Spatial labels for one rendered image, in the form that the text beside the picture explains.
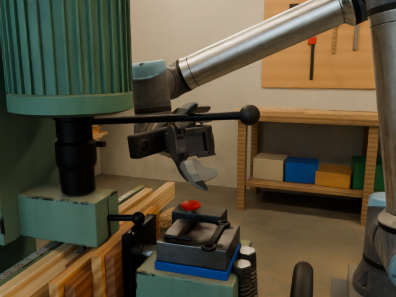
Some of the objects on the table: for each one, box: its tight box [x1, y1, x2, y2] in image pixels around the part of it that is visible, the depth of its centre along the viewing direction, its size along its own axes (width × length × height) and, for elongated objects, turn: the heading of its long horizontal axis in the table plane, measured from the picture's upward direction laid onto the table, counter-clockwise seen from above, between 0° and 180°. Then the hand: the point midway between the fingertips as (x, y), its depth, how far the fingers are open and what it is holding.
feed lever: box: [55, 104, 260, 138], centre depth 70 cm, size 36×5×32 cm
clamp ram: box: [121, 213, 157, 295], centre depth 58 cm, size 9×8×9 cm
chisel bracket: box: [18, 183, 120, 248], centre depth 62 cm, size 7×14×8 cm, turn 73°
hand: (198, 148), depth 66 cm, fingers open, 14 cm apart
